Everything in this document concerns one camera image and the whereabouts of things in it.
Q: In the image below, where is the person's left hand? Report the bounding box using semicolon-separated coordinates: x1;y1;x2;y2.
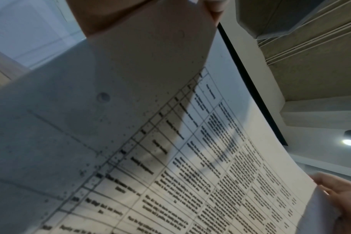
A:
67;0;227;39

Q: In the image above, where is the person's right hand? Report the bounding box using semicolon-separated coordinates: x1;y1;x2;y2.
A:
311;171;351;234

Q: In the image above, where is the pile of printed white papers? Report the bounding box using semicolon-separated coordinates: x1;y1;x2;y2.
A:
0;0;347;234

